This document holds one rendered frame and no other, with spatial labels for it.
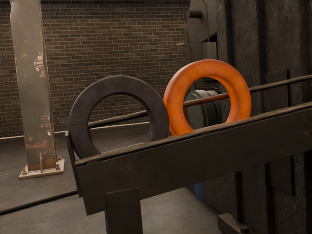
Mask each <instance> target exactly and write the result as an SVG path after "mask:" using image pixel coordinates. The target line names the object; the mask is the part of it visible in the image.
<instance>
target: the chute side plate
mask: <svg viewBox="0 0 312 234"><path fill-rule="evenodd" d="M309 150H312V108H309V109H306V110H301V111H297V112H293V113H289V114H285V115H282V116H278V117H273V118H270V119H266V120H262V121H258V122H254V123H249V124H245V125H242V126H238V127H234V128H230V129H226V130H221V131H218V132H214V133H210V134H206V135H203V136H198V137H194V138H190V139H186V140H182V141H178V142H175V143H170V144H166V145H162V146H158V147H154V148H151V149H146V150H142V151H139V152H135V153H131V154H127V155H123V156H118V157H114V158H111V159H107V160H103V161H99V162H94V163H90V164H87V165H83V166H79V167H76V170H77V175H78V180H79V184H80V188H81V192H82V197H83V201H84V206H85V210H86V214H87V216H88V215H92V214H95V213H99V212H102V211H105V210H107V207H106V198H105V193H106V192H111V191H117V190H123V189H130V188H137V187H139V194H140V200H143V199H146V198H149V197H153V196H156V195H160V194H163V193H167V192H170V191H173V190H176V189H180V188H184V187H187V186H190V185H193V184H197V183H200V182H204V181H207V180H211V179H214V178H217V177H220V176H224V175H228V174H231V173H234V172H237V171H241V170H244V169H248V168H251V167H255V166H258V165H261V164H265V163H268V162H272V161H275V160H278V159H281V158H285V157H288V156H292V155H295V154H298V153H302V152H305V151H309Z"/></svg>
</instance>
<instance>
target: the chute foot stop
mask: <svg viewBox="0 0 312 234"><path fill-rule="evenodd" d="M65 139H66V144H67V148H68V152H69V156H70V161H71V166H72V170H73V174H74V178H75V182H76V186H77V191H78V196H79V198H80V197H82V192H81V188H80V184H79V180H78V175H77V170H76V166H75V156H74V152H73V147H72V144H71V141H70V137H69V131H66V132H65Z"/></svg>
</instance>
